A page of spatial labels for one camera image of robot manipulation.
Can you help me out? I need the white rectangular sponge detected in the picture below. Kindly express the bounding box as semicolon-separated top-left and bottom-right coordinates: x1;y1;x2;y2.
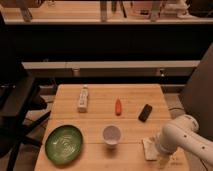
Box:
142;138;158;161

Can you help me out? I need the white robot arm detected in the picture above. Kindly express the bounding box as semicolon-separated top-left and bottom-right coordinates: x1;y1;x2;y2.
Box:
155;115;213;167

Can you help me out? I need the white ceramic cup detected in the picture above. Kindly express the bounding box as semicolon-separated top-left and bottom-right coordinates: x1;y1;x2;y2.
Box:
102;125;121;149

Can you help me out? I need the green ceramic plate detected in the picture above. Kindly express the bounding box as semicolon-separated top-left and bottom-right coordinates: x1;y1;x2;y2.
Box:
45;125;83;165

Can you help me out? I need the black rectangular remote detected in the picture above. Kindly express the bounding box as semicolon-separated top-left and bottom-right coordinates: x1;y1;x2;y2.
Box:
138;104;152;122

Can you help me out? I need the grey chair back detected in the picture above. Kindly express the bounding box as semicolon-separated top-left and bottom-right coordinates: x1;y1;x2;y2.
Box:
179;42;213;141

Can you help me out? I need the orange toy carrot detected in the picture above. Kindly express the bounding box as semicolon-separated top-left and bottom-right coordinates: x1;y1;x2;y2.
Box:
115;99;122;116

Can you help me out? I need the black office chair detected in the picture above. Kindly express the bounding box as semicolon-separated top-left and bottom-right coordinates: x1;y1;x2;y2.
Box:
0;59;50;171

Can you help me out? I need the black cable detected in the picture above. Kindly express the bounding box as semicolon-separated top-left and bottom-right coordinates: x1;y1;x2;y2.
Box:
168;106;184;113

